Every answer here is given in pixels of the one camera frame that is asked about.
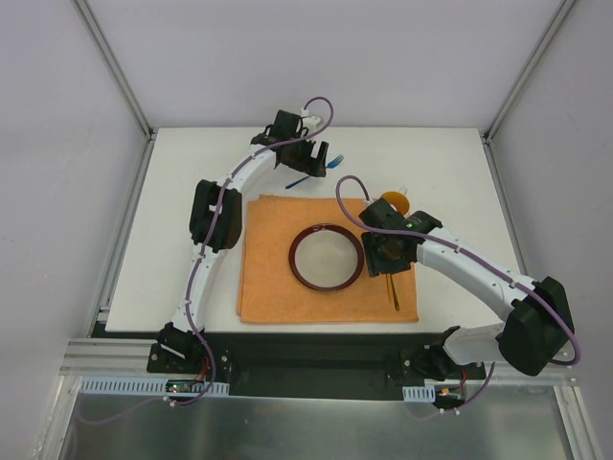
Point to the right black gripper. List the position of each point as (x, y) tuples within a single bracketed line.
[(388, 256)]

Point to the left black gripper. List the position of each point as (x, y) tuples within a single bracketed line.
[(306, 156)]

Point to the blue metal fork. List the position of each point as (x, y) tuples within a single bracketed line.
[(335, 162)]

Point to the gold spoon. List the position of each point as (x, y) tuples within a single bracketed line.
[(390, 287), (396, 303)]

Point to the white floral mug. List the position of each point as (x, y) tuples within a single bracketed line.
[(398, 200)]

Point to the red rimmed plate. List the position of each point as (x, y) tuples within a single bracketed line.
[(326, 257)]

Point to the orange cloth placemat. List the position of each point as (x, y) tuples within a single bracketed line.
[(271, 294)]

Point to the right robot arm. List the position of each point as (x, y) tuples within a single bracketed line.
[(535, 321)]

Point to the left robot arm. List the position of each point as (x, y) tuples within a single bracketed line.
[(216, 223)]

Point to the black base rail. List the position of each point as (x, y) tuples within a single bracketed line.
[(343, 366)]

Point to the right white cable duct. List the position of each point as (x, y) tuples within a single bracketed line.
[(419, 394)]

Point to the white cable duct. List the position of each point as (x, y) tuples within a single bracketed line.
[(126, 386), (419, 394)]

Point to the left aluminium frame post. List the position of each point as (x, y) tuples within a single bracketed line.
[(94, 28)]

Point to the aluminium frame post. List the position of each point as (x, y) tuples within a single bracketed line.
[(94, 28), (553, 27)]

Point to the right aluminium frame post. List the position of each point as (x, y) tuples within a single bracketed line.
[(553, 27)]

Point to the aluminium front rail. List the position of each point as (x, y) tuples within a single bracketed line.
[(130, 357)]

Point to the left white cable duct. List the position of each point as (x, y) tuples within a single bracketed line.
[(126, 386)]

